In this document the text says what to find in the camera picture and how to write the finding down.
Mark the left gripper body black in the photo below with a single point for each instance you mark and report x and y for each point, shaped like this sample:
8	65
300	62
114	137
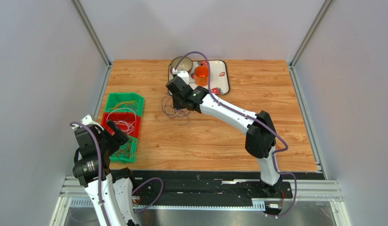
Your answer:
108	142

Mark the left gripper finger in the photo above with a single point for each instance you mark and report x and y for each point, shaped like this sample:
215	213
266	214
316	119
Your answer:
111	125
120	136

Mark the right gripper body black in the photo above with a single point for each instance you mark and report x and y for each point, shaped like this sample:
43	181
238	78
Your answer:
178	100

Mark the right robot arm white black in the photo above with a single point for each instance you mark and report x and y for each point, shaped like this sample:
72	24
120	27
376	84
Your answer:
258	128

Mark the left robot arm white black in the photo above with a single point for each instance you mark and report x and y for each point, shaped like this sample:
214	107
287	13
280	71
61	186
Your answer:
110	191

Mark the green bin near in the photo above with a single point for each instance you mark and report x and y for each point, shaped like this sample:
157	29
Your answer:
126	153

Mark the green bin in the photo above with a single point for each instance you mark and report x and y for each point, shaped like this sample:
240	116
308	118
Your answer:
125	102
126	153

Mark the red bin middle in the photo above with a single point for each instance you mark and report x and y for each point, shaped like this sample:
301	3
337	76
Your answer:
128	122

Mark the green bin far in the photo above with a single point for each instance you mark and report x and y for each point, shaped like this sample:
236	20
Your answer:
125	102

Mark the orange translucent cup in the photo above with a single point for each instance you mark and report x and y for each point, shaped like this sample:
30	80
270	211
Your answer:
201	75

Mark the beige ceramic bowl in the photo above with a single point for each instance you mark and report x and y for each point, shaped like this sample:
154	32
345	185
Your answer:
184	64

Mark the strawberry pattern white tray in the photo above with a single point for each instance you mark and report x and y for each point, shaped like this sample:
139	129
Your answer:
219	80

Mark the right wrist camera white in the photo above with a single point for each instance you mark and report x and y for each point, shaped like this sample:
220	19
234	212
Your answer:
184	75

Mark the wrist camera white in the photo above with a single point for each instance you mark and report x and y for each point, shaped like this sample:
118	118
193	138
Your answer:
184	75
86	120

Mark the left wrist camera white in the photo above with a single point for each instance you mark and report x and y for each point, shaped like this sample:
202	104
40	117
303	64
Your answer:
86	120

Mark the slotted white cable duct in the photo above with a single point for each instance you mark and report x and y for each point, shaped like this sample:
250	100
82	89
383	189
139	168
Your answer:
256	205

